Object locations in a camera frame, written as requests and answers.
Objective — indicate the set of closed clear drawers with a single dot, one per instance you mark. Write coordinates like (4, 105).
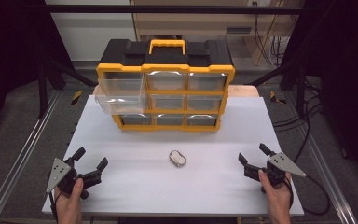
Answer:
(205, 82)

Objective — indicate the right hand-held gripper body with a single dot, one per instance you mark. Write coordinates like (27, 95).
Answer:
(279, 165)

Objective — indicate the white cabinet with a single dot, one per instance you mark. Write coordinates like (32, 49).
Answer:
(90, 34)

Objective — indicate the pulled-out clear plastic drawer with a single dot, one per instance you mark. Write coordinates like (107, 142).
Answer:
(121, 93)

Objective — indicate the yellow black striped tape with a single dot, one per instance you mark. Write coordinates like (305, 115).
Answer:
(276, 98)
(76, 97)

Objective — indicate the person's left hand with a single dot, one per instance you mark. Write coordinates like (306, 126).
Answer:
(68, 203)

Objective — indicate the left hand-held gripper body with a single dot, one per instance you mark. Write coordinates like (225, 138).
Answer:
(62, 174)

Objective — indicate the black curtain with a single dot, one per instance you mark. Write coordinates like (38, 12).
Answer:
(345, 77)
(9, 46)

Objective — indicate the black metal stand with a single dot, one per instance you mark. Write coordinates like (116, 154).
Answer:
(43, 87)
(300, 87)

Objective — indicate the wooden desk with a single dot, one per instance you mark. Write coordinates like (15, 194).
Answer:
(192, 25)

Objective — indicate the wooden board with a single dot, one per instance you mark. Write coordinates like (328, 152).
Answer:
(242, 90)

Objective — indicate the aluminium floor rail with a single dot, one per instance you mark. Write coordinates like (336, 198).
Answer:
(18, 155)
(326, 168)

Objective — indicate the person's right hand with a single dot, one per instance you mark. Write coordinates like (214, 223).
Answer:
(278, 199)

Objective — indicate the small white oval case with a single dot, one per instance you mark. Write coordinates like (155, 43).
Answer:
(177, 158)

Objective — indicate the yellow black drawer organizer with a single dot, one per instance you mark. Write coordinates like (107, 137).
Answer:
(164, 59)

